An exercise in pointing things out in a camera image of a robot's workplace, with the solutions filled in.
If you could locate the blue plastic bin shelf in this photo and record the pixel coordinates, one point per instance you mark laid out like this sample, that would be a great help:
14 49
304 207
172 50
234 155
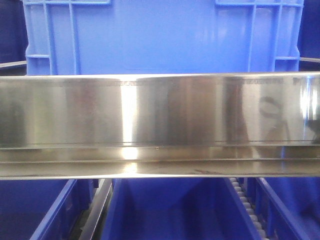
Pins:
85 37

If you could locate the blue bin lower middle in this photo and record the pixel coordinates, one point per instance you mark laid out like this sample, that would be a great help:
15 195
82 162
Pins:
177 209

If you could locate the blue bin lower right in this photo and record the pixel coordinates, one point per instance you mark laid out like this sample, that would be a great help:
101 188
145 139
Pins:
288 208

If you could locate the blue bin lower left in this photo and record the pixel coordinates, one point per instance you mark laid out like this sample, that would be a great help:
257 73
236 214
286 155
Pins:
43 209

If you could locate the dark blue bin upper left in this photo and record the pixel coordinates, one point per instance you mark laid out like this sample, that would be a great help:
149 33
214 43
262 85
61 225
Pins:
13 33

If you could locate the dark blue bin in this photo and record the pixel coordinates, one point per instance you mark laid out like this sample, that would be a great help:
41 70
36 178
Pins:
13 33
309 33

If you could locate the dark blue bin upper right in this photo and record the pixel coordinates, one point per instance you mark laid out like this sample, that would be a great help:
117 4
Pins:
309 33

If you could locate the stainless steel shelf front rail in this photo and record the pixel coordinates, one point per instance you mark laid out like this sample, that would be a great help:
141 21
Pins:
160 125

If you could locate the left roller track rail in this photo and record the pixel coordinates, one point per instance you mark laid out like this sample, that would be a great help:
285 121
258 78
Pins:
91 222

